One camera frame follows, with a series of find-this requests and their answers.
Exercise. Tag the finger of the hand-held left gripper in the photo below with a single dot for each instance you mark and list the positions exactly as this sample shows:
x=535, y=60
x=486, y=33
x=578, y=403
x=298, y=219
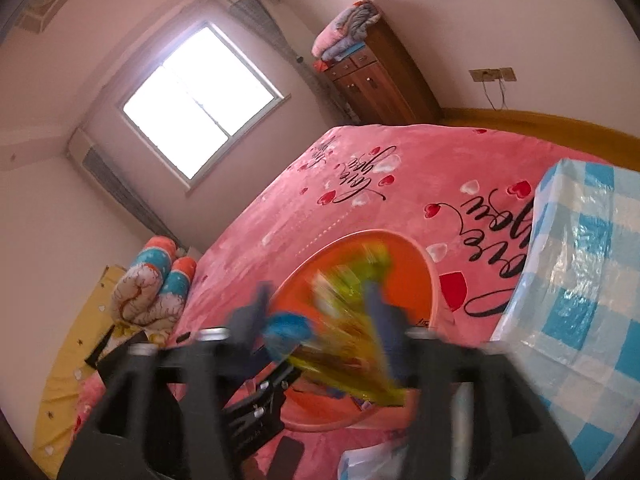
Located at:
x=272, y=385

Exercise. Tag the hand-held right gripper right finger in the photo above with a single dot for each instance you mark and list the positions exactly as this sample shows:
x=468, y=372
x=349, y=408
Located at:
x=380, y=320

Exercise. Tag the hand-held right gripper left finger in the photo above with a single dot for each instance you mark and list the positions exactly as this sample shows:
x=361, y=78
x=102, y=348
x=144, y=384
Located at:
x=255, y=315

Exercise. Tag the cartoon print snack packet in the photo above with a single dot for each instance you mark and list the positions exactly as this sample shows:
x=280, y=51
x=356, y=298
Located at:
x=287, y=332

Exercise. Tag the yellow green snack wrapper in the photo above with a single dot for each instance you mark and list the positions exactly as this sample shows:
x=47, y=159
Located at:
x=345, y=360

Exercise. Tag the orange plastic basin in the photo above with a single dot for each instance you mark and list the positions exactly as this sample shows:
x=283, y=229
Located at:
x=400, y=270

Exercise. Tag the rolled patterned quilt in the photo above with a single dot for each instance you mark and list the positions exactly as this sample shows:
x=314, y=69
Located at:
x=140, y=285
x=180, y=280

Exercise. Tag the white plastic bag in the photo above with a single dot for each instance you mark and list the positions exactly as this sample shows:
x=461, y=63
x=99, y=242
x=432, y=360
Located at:
x=365, y=462

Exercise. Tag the pink printed blanket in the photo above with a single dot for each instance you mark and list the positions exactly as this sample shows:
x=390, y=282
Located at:
x=350, y=185

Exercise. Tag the grey curtain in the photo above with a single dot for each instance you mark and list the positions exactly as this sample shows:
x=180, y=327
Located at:
x=120, y=185
x=265, y=20

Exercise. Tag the yellow bed sheet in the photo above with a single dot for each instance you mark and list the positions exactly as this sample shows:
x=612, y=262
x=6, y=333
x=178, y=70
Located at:
x=60, y=370

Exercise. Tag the window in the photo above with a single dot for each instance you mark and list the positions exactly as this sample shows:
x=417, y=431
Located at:
x=200, y=100

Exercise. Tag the brown wooden cabinet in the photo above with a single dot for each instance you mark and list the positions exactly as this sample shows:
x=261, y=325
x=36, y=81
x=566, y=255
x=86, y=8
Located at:
x=390, y=80

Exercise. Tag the small red box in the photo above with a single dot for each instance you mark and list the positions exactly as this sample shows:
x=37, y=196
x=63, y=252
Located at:
x=320, y=65

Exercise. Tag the pile of folded blankets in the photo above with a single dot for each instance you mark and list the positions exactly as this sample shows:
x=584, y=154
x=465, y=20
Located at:
x=340, y=35

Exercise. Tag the yellow wooden bed frame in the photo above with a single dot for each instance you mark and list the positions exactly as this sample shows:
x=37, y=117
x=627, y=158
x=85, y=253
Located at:
x=550, y=127

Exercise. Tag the wall socket strip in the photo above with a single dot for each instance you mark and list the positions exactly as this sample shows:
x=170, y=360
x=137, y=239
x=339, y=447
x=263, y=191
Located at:
x=492, y=74

